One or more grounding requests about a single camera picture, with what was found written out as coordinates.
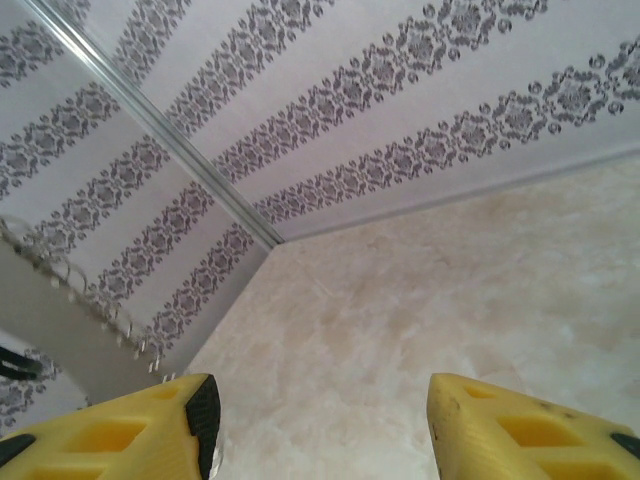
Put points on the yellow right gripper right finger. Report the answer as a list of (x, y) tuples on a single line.
[(460, 425)]

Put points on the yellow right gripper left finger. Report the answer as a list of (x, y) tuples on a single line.
[(100, 440)]

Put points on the aluminium frame post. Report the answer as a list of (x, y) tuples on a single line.
[(165, 130)]

